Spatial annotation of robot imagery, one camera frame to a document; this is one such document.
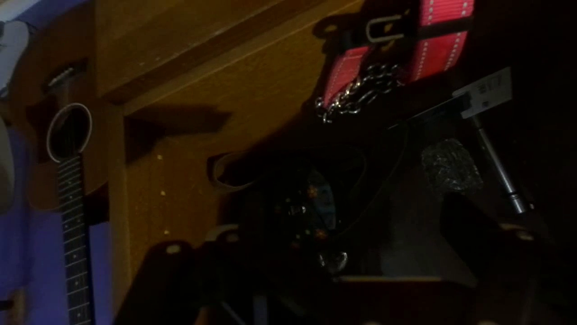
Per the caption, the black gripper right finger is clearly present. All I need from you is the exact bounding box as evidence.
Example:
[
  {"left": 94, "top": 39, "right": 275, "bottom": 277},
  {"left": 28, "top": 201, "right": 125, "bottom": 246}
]
[{"left": 441, "top": 190, "right": 577, "bottom": 325}]

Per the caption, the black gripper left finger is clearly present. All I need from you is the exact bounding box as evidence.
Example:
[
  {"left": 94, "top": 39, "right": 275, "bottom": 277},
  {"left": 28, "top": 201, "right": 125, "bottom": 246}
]
[{"left": 113, "top": 232, "right": 255, "bottom": 325}]

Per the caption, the brown wooden shelf unit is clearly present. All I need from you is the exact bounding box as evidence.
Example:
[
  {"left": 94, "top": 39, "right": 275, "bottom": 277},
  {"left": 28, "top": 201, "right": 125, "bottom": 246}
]
[{"left": 89, "top": 0, "right": 435, "bottom": 304}]

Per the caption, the grey mesh pad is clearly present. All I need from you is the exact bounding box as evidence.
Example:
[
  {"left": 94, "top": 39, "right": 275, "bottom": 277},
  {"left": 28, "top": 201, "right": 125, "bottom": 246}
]
[{"left": 419, "top": 138, "right": 486, "bottom": 196}]

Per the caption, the metal rod with tag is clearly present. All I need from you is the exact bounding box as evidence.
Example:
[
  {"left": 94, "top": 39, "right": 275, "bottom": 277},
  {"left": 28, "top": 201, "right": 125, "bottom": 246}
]
[{"left": 452, "top": 66, "right": 533, "bottom": 217}]

